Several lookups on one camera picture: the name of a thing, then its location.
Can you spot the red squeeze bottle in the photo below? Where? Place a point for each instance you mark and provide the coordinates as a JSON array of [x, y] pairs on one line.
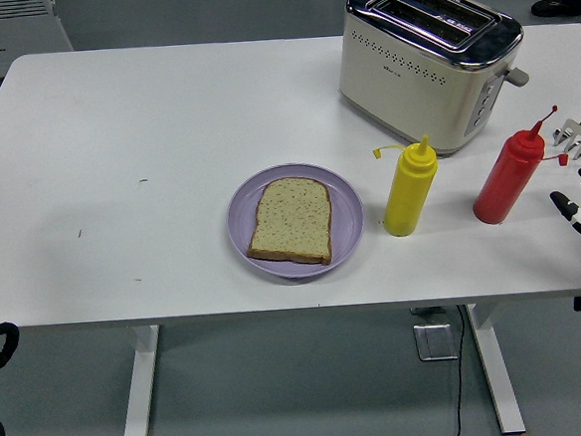
[[505, 183]]

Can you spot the slice of bread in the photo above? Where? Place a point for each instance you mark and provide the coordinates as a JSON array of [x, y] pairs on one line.
[[293, 220]]

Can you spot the white table leg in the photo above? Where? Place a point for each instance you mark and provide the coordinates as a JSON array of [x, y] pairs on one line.
[[495, 363], [140, 388]]

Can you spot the yellow squeeze bottle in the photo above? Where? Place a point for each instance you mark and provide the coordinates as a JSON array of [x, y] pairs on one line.
[[410, 189]]

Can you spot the metal floor socket plate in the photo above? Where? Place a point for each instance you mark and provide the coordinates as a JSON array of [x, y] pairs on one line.
[[435, 341]]

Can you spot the cream and chrome toaster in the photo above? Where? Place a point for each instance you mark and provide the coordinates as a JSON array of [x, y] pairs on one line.
[[411, 85]]

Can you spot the purple plate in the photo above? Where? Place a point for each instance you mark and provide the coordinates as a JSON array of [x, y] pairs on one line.
[[345, 209]]

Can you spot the white slatted appliance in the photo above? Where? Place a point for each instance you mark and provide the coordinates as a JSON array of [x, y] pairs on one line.
[[8, 28]]

